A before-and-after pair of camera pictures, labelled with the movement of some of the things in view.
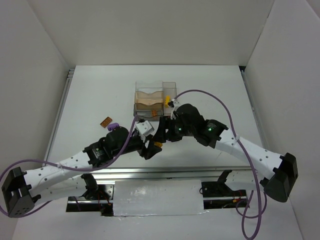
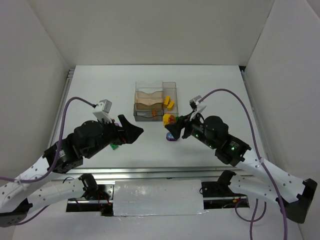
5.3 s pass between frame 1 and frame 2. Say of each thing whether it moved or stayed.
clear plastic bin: stayed
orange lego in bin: stayed
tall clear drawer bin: stayed
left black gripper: moved
